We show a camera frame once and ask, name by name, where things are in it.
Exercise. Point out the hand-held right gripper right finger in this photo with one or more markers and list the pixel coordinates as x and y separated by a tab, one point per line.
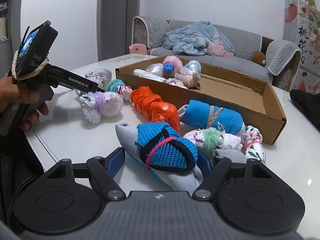
217	176

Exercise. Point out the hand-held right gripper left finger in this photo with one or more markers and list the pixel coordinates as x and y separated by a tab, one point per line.
116	161

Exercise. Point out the white bundle with green scrunchie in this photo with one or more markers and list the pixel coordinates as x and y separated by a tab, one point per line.
211	137

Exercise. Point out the floral white bundle pink band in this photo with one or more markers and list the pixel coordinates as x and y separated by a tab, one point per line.
255	152

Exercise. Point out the blue black grey sock bundle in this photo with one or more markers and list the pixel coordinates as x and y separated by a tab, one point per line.
165	152

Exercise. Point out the white bundle with purple band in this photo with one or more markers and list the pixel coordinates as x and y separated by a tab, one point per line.
110	103

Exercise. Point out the white bundle with teal scrunchie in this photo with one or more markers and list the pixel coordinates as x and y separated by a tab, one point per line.
125	90

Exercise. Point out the shallow cardboard box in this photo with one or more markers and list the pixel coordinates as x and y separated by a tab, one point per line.
237	92

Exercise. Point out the beige sock bundle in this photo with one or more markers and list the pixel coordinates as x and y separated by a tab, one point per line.
192	81

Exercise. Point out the pastel scrunchie bundle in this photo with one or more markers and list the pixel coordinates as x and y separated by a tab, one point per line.
173	81

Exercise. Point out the plastic bundle with teal band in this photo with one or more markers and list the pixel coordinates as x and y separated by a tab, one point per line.
191	67

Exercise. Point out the pink fluffy bundle blue band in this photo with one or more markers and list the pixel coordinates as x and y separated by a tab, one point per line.
175	62

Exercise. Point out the person's left hand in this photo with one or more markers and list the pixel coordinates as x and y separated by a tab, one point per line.
15	91

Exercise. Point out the grey door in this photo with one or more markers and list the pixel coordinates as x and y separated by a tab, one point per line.
115	25

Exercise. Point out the pink plastic stool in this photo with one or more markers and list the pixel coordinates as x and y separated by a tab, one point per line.
137	48

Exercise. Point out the dark denim clothing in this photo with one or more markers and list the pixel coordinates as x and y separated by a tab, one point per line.
10	175

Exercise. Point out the black knit hat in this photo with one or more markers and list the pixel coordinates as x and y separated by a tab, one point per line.
306	105

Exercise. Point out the grey covered sofa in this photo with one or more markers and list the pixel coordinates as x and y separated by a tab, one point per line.
237	63

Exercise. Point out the brown plush toy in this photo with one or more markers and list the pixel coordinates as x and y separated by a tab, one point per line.
257	57

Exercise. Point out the pink cloth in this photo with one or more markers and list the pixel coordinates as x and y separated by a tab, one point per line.
220	50

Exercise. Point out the light blue blanket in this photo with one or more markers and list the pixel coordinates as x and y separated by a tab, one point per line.
192	40

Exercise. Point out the floral decorated refrigerator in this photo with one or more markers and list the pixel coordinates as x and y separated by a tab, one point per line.
300	42

